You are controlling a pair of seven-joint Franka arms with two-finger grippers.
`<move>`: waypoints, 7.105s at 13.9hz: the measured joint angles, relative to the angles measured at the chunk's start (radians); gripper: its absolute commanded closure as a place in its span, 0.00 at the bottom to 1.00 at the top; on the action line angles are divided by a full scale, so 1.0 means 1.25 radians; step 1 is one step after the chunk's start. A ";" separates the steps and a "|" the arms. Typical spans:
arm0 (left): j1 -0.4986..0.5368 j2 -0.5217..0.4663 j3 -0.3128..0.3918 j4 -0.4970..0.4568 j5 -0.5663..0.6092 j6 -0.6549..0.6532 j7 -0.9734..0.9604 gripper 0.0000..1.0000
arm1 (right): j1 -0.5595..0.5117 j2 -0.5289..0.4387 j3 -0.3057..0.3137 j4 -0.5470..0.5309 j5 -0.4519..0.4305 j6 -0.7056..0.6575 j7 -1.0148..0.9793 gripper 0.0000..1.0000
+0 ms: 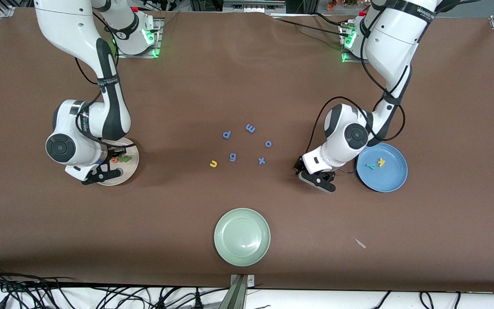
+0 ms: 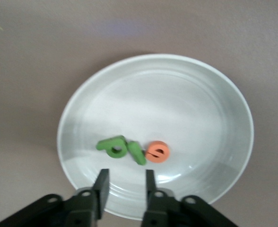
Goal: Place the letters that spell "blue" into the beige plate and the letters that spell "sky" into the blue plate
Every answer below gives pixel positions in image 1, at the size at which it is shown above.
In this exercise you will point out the blue foam letter m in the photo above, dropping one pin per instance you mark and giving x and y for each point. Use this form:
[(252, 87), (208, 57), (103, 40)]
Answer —
[(250, 128)]

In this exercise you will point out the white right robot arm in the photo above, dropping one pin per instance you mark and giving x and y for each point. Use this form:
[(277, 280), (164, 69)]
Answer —
[(67, 25)]

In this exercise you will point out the green foam letter p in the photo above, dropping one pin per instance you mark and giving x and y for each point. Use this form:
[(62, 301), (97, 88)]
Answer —
[(126, 159)]

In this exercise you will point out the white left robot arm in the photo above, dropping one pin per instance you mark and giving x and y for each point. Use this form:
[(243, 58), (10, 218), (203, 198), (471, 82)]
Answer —
[(397, 47)]

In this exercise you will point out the silver equipment box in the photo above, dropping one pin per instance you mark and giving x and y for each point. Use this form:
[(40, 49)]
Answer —
[(251, 6)]

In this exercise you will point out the metal camera post bracket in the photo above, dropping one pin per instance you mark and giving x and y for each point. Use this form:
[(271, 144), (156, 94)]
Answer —
[(239, 296)]

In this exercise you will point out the beige brown plate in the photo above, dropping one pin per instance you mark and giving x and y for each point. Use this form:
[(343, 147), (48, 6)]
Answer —
[(132, 171)]

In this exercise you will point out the brown table cover sheet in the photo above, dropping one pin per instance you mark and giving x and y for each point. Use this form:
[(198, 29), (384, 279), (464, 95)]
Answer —
[(247, 86)]

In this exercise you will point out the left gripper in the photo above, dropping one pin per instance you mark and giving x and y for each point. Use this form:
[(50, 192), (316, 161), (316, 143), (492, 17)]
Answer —
[(300, 165)]

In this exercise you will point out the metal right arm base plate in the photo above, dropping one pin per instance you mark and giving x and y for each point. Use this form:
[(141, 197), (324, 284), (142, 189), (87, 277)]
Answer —
[(158, 32)]

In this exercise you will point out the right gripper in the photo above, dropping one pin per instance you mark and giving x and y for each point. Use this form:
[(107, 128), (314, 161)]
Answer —
[(110, 157)]

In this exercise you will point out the blue plate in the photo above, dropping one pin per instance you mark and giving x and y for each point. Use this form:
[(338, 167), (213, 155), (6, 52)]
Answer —
[(390, 178)]

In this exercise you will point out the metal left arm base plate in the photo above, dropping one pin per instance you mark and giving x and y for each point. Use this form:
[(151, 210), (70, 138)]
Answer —
[(352, 61)]

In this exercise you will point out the teal foam letter y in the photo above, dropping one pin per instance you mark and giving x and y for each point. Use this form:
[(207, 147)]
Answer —
[(371, 166)]

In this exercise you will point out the yellow foam letter k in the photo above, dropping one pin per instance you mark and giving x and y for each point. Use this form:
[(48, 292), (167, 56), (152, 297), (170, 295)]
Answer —
[(381, 162)]

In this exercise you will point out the blue foam letter p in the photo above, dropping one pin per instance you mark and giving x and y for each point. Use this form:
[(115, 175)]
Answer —
[(226, 135)]

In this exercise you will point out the blue foam letter g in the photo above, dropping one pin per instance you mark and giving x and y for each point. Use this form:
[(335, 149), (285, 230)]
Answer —
[(233, 157)]

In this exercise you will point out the pale green plate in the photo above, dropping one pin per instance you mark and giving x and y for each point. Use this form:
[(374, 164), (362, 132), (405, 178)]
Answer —
[(242, 238)]

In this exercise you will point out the small pale tape scrap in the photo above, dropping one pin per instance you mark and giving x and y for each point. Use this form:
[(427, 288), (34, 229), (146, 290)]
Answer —
[(359, 243)]

